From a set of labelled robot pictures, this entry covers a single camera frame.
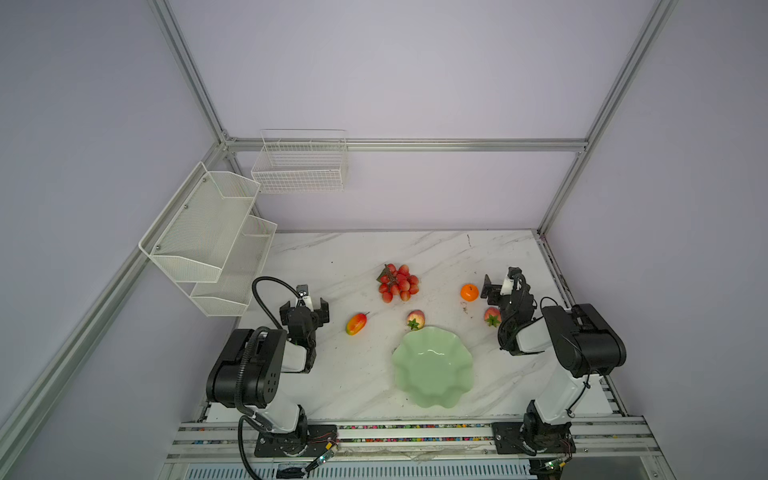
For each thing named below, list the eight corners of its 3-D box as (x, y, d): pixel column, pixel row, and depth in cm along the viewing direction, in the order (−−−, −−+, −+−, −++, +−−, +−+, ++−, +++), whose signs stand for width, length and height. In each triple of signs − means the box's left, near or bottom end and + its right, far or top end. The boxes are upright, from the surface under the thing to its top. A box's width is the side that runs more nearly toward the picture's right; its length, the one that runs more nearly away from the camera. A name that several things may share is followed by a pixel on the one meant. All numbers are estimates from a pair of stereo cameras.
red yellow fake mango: (345, 333, 94) (343, 327, 91) (358, 315, 98) (357, 309, 95) (355, 339, 93) (354, 333, 90) (368, 320, 97) (367, 315, 94)
